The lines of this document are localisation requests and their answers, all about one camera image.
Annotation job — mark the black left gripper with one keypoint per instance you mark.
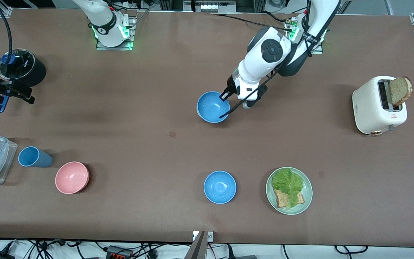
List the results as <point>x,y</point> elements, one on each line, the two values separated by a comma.
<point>229,89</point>

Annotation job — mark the blue bowl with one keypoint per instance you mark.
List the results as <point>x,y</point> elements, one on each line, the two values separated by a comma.
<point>210,106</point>
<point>220,187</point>

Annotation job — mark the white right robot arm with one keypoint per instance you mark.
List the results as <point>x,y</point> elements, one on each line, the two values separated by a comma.
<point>106,25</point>

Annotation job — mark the pink bowl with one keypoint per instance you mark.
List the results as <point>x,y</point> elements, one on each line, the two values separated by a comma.
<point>72,177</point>

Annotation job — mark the blue ladle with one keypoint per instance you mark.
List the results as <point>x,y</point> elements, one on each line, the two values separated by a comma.
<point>3,105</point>

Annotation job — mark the black pot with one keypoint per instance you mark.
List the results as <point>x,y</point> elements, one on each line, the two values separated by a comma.
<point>37,72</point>

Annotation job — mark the blue cup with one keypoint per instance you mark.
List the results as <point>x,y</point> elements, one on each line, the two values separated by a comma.
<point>36,158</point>

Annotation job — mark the grey power strip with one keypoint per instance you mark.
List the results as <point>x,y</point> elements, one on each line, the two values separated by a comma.
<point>214,6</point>

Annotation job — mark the green lettuce leaf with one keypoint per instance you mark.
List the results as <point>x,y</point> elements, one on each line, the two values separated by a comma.
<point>286,181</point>

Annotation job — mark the toast slice under lettuce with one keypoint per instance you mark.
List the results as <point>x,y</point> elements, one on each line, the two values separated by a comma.
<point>281,199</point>

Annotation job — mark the light green plate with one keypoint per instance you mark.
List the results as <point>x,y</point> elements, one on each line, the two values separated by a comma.
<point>307,192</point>

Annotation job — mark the white toaster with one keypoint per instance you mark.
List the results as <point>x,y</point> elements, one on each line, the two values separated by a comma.
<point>368,108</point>

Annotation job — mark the brown bread slice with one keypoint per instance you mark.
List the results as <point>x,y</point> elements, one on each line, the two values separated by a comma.
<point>400,90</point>

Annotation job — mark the black orange power strip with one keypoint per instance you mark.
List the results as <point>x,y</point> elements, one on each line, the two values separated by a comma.
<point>119,251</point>

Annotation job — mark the white pole bracket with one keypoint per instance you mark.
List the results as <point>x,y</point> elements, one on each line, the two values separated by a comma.
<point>210,236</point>

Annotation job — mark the grey camera pole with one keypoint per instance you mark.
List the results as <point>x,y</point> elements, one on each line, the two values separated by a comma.
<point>197,248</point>

